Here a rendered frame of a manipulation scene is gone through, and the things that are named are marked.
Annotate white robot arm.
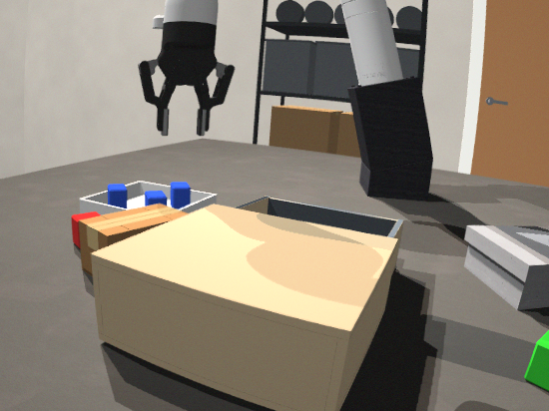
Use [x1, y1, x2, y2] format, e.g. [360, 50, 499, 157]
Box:
[153, 0, 403, 86]

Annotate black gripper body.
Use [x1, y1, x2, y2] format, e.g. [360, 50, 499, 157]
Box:
[157, 21, 217, 86]

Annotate green block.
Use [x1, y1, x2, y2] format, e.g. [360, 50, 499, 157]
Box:
[524, 330, 549, 391]

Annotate red block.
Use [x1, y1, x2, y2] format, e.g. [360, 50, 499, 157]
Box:
[72, 212, 99, 248]

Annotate brown cardboard box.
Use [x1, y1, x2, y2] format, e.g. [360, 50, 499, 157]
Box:
[79, 204, 188, 276]

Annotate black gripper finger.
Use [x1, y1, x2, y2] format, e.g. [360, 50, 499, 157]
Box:
[194, 61, 235, 136]
[138, 59, 185, 136]

